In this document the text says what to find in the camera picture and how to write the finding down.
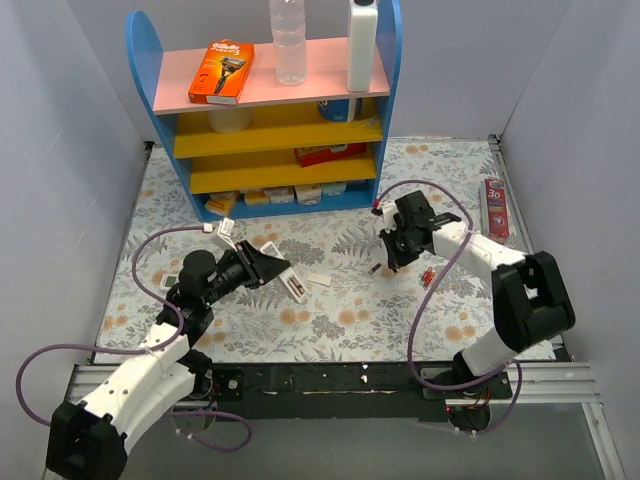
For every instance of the yellow box bottom shelf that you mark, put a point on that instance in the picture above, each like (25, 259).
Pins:
(221, 203)

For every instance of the blue white tin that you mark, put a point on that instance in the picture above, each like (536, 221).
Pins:
(340, 111)

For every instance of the white plastic bottle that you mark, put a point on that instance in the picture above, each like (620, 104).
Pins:
(362, 26)

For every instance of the floral table mat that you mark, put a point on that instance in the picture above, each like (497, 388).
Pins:
(386, 316)

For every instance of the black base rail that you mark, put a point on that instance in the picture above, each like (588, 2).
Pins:
(352, 390)

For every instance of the red battery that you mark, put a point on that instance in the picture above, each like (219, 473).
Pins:
(428, 277)

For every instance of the white battery cover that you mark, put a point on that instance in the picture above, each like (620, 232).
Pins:
(319, 279)

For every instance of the clear plastic bottle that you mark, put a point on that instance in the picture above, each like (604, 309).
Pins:
(288, 27)

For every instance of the small white timer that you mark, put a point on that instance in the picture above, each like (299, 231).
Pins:
(168, 281)

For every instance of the white remote control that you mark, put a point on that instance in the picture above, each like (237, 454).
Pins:
(289, 279)

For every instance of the blue shelf unit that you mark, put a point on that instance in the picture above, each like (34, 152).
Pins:
(284, 118)

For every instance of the yellow white small box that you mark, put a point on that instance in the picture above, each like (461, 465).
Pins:
(256, 198)

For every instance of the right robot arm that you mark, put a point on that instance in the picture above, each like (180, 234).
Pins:
(529, 298)

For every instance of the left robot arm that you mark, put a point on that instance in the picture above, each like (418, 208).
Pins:
(92, 439)

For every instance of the red flat box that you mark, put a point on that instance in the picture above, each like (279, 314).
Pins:
(310, 156)

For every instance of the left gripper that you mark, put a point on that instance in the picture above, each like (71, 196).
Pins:
(250, 265)

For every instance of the orange razor box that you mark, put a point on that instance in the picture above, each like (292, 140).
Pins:
(222, 74)

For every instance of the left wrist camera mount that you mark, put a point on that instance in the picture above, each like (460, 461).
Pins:
(221, 233)

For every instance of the white roll on shelf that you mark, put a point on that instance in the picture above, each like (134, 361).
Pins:
(227, 121)

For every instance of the red toothpaste box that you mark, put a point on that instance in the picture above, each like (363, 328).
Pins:
(494, 212)

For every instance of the teal white small box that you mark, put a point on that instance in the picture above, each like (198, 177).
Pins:
(333, 188)

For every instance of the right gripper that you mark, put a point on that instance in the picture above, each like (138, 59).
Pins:
(398, 245)

